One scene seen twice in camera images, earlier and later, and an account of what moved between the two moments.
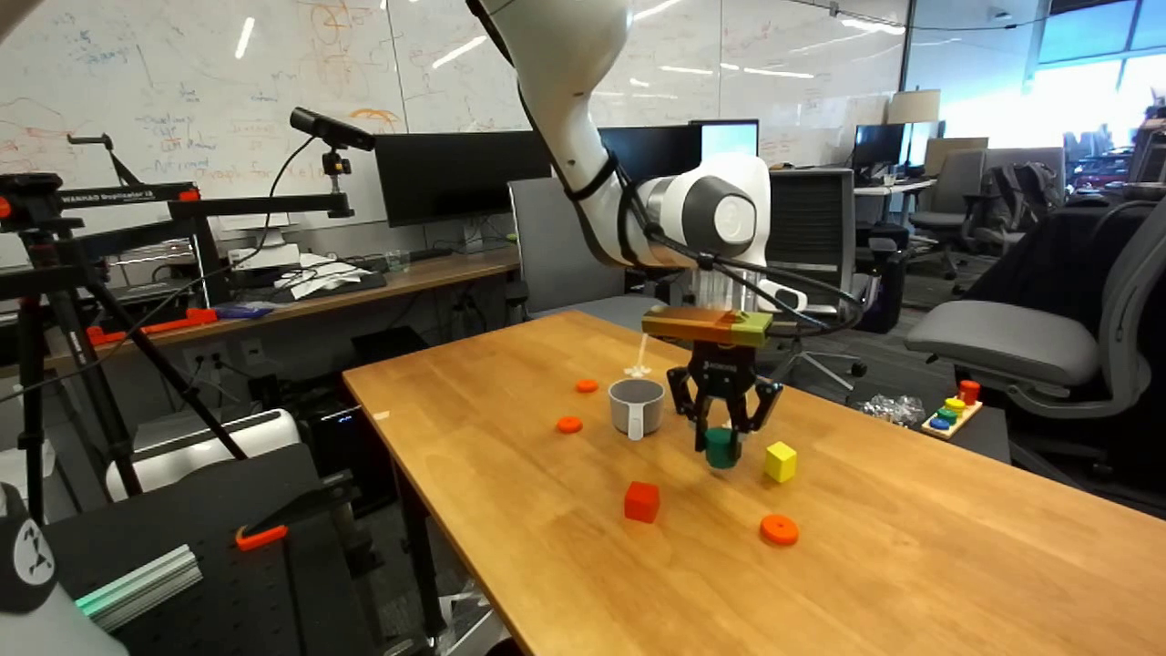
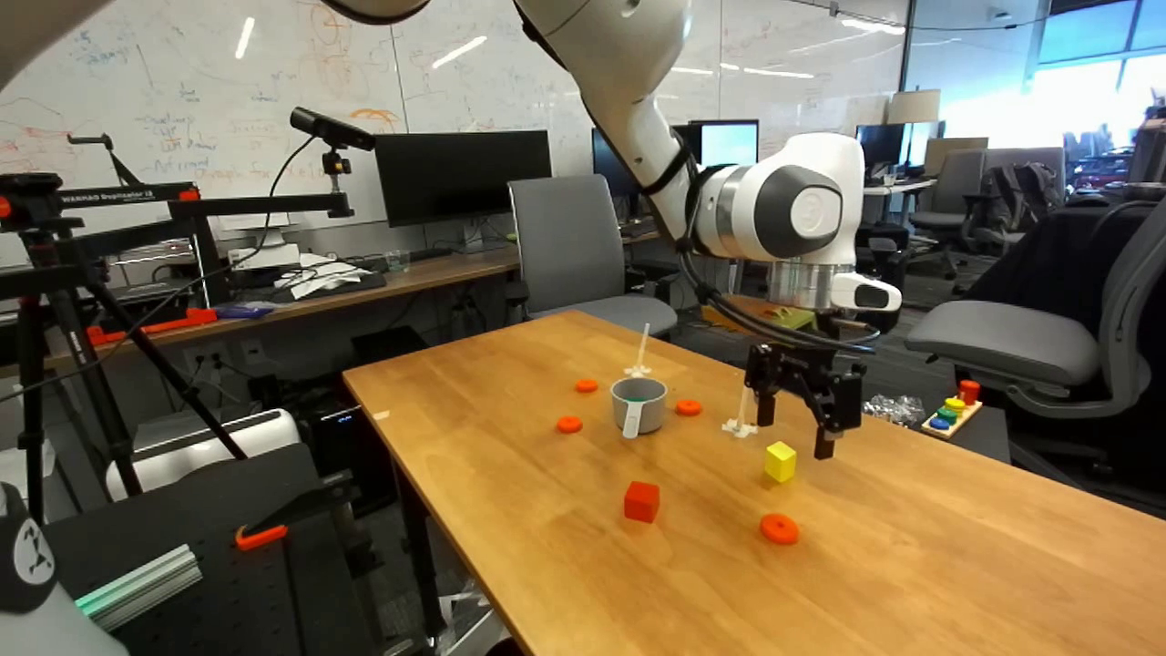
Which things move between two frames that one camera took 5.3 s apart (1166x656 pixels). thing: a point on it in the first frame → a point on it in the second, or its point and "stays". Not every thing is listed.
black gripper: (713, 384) → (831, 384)
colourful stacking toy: (955, 408) stays
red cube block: (641, 501) stays
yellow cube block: (782, 459) stays
